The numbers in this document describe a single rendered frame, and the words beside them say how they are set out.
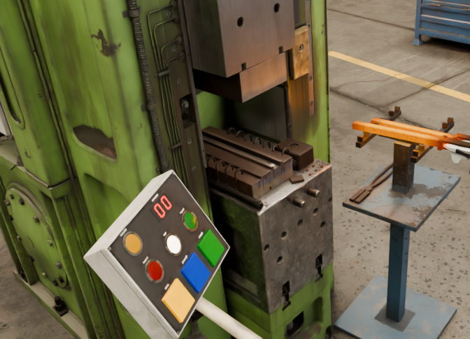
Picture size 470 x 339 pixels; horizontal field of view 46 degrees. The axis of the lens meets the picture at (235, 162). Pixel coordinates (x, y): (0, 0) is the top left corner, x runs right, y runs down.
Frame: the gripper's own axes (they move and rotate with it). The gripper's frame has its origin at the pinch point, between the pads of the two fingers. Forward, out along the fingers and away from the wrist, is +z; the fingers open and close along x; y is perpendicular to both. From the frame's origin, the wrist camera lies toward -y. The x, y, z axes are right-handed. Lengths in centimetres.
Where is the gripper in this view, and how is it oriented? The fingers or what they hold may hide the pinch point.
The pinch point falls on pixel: (448, 142)
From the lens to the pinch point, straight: 191.3
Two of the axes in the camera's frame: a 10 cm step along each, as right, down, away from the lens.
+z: -7.4, -2.6, 6.2
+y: 1.0, 8.7, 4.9
